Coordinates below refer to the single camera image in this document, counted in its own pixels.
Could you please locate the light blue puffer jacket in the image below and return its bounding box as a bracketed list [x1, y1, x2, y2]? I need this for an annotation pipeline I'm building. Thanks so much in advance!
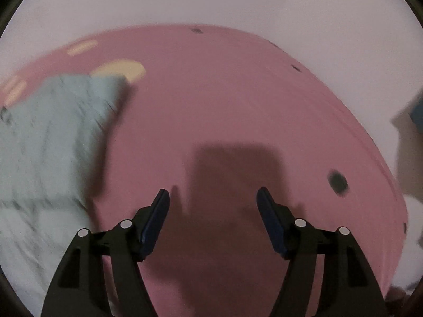
[1, 75, 129, 316]

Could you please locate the pink dotted bed sheet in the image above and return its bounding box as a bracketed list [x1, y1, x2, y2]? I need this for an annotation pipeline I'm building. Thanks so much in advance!
[1, 25, 407, 316]

